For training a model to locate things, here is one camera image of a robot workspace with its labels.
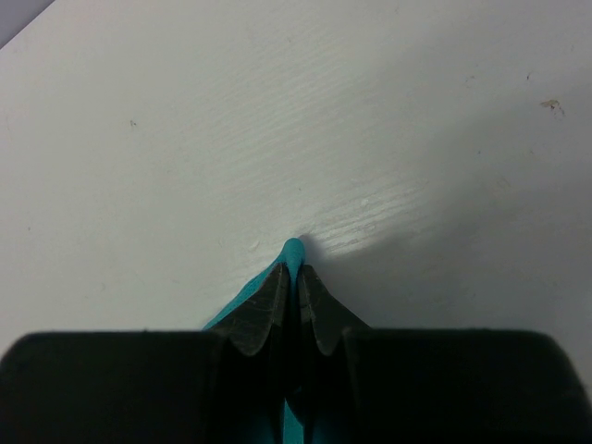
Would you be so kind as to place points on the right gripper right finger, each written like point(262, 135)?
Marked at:
point(377, 385)

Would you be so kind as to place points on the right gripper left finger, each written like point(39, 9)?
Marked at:
point(219, 385)

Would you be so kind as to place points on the teal t shirt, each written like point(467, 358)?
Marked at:
point(292, 256)

